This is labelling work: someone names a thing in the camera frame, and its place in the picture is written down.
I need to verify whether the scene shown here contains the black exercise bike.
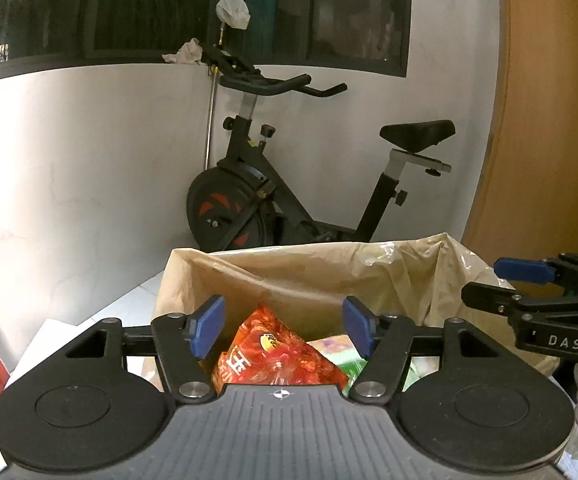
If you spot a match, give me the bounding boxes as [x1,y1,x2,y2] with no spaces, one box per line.
[185,42,457,253]

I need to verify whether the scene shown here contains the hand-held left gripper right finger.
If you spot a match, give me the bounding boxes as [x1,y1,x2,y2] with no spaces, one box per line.
[343,296,504,405]

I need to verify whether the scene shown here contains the green snack packet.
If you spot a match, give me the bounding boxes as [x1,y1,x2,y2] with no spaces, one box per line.
[306,335,420,393]

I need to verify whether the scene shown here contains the dark framed window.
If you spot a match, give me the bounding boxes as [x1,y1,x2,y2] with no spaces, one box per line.
[0,0,414,87]

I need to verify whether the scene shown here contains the crumpled white cloth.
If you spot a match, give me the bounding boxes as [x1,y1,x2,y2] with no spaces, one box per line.
[162,37,204,66]

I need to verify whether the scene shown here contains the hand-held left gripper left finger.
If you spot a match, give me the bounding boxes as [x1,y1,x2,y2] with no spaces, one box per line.
[62,294,226,406]

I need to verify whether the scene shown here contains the brown cardboard box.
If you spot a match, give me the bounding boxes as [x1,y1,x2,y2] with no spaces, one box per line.
[155,234,560,396]

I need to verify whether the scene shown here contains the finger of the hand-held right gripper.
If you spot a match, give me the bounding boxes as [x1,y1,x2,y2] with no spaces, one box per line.
[461,282,578,317]
[494,254,578,286]

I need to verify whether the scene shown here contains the orange wooden door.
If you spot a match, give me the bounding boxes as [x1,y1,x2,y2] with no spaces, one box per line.
[461,0,578,266]

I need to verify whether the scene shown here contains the red snack packet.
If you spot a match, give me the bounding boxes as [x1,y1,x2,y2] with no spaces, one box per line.
[211,304,351,396]

